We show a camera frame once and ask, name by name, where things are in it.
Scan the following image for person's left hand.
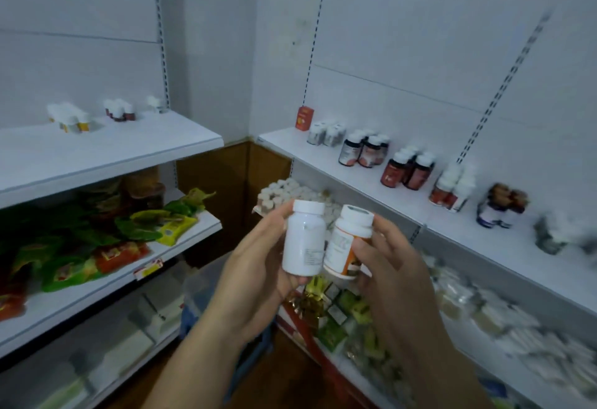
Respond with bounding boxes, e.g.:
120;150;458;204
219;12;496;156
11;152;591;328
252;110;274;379
207;200;312;345

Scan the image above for person's right hand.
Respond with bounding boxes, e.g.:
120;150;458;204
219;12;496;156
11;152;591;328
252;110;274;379
349;213;445;364

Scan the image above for clear plastic bin of bottles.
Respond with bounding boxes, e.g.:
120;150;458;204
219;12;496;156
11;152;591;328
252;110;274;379
179;252;234;330

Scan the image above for white bottle pale label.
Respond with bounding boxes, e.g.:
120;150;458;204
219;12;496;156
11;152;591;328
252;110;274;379
282;198;326;278

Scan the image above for orange label white bottle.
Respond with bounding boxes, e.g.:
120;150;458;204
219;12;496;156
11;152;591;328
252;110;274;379
324;204;375;280

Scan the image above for white metal shelf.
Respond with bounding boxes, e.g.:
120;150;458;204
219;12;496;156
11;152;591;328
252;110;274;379
0;0;224;409
254;0;597;409

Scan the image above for red label white bottle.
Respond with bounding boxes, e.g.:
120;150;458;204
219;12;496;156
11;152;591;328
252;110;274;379
428;175;456;207
445;180;474;214

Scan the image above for green label white bottle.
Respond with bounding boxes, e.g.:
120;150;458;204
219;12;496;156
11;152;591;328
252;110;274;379
534;217;570;255

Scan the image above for red carton box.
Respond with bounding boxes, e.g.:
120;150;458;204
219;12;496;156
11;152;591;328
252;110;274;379
294;106;315;132

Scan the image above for blue plastic stool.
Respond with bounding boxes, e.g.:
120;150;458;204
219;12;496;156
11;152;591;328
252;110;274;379
179;306;276;405

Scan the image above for pile of mixed packets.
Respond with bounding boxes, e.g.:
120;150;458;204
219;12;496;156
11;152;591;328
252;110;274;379
279;275;407;409

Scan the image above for stack of white heart-lid jars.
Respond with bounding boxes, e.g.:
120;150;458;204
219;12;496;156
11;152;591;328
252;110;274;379
251;178;344;232

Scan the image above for red yellow price tag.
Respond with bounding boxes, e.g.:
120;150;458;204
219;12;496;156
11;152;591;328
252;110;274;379
132;258;165;282

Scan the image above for row of pale flat packs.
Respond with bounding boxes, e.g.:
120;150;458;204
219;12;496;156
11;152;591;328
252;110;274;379
0;273;187;409

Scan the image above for orange instant noodle cup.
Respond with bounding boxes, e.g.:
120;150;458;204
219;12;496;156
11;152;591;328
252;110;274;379
123;166;167;209

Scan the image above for pile of snack bags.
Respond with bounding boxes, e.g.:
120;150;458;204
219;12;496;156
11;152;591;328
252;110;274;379
0;187;216;321

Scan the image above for green instant noodle cup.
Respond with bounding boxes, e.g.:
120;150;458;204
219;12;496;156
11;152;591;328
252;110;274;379
79;178;124;218

